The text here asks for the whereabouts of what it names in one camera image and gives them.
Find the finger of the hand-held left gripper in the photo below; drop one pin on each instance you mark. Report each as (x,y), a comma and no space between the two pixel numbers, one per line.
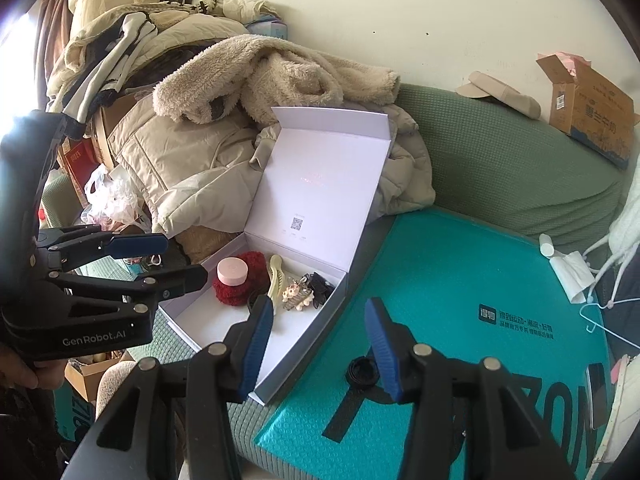
(140,245)
(185,280)

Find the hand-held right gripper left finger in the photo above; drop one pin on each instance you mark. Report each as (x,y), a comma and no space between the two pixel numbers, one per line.
(255,345)

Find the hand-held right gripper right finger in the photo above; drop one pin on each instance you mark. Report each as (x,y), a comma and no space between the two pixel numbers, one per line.
(382,345)

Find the pink round compact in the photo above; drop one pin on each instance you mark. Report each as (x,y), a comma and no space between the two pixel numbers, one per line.
(232,270)

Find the beige patterned hair clip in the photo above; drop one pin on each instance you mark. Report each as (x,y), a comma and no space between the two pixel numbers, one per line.
(295,295)

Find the pale yellow claw clip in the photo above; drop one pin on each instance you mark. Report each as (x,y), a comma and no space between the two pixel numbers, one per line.
(276,272)

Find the large black claw clip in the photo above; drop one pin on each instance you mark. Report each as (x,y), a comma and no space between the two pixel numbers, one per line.
(320,287)

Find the white gift box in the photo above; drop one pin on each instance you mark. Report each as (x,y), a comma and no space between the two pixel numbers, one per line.
(320,185)

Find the person's left forearm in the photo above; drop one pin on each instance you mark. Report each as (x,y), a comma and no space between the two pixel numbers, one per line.
(22,435)

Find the person's left hand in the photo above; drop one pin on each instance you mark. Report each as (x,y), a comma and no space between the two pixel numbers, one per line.
(20,370)

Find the red fuzzy scrunchie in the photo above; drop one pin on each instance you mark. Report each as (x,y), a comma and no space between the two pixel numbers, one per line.
(230,295)

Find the red box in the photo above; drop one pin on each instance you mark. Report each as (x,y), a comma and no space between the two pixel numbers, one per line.
(80,165)

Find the white plastic bag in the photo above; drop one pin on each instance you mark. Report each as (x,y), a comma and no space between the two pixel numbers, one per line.
(112,195)

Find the beige puffer jacket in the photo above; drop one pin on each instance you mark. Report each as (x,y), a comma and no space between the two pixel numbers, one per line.
(165,160)

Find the plain brown cardboard box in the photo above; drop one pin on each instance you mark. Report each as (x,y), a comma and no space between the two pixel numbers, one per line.
(107,127)

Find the teal bubble mailer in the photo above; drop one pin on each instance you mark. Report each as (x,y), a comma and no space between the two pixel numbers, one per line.
(450,270)

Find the small open cardboard box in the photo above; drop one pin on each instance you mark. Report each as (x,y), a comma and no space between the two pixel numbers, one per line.
(92,377)

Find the brown curtain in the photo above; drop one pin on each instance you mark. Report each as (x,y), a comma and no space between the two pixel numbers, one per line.
(50,35)

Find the black white striped garment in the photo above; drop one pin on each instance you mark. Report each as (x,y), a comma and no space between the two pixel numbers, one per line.
(127,40)

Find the teal printed bag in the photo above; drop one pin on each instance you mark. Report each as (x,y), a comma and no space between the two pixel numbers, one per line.
(72,415)

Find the small white tube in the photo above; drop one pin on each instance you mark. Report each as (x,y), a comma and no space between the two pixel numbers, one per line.
(546,246)

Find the white crumpled tissue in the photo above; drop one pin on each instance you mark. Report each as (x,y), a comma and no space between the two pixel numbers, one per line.
(570,272)

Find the green sofa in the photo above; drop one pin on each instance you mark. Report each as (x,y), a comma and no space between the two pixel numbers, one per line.
(500,160)

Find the phone in clear case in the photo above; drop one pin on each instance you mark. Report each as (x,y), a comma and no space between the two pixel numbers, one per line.
(596,395)

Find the cream fleece coat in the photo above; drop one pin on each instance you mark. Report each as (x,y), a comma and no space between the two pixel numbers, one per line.
(280,70)

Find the dark navy garment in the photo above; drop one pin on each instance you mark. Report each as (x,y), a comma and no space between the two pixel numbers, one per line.
(631,320)

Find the light blue box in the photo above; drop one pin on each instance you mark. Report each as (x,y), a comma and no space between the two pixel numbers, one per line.
(270,29)

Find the beige cap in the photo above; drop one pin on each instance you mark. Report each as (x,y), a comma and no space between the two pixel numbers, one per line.
(500,92)

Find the printed cardboard box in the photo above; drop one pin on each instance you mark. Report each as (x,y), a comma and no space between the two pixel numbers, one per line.
(595,105)

